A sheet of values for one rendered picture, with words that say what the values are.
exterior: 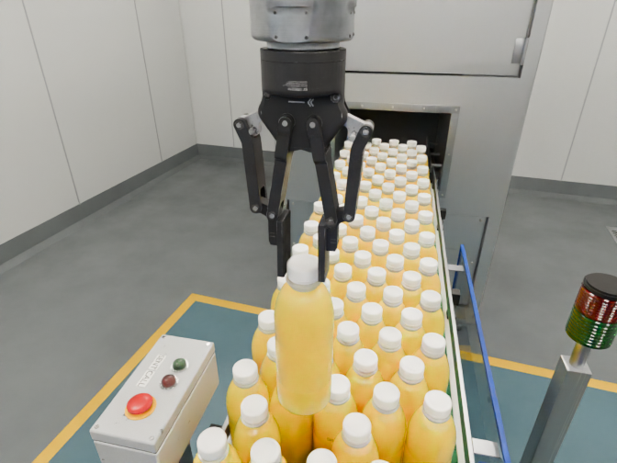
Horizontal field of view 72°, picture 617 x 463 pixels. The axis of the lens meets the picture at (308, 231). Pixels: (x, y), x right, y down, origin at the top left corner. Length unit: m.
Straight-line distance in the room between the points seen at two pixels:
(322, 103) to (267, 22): 0.08
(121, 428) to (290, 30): 0.56
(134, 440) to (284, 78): 0.51
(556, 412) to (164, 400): 0.65
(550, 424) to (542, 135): 3.80
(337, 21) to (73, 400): 2.19
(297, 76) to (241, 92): 4.55
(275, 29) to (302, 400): 0.42
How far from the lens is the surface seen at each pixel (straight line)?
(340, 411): 0.69
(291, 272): 0.46
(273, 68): 0.37
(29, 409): 2.43
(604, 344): 0.79
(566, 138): 4.58
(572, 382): 0.85
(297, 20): 0.36
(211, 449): 0.62
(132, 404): 0.70
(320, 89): 0.37
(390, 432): 0.70
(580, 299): 0.76
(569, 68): 4.45
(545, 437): 0.94
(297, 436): 0.75
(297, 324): 0.48
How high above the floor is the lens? 1.62
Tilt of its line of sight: 28 degrees down
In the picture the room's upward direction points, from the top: straight up
